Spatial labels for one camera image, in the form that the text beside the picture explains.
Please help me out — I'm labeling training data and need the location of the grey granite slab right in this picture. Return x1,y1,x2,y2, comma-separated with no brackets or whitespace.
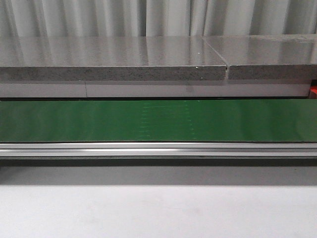
204,34,317,81

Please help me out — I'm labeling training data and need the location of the grey granite slab left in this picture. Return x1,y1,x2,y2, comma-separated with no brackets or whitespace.
0,37,226,81

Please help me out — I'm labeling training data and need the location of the grey granite slab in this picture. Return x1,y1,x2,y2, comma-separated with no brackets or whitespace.
204,34,317,81
0,37,226,81

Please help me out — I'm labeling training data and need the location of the green conveyor belt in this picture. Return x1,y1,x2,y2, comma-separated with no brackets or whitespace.
0,99,317,142

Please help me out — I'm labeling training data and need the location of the grey pleated curtain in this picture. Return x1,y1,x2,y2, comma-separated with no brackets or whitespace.
0,0,317,37

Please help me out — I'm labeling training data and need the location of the red plastic tray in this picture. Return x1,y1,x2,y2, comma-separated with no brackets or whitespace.
309,86,317,99

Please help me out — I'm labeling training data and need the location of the aluminium conveyor frame rail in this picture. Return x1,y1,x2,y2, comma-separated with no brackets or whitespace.
0,142,317,158

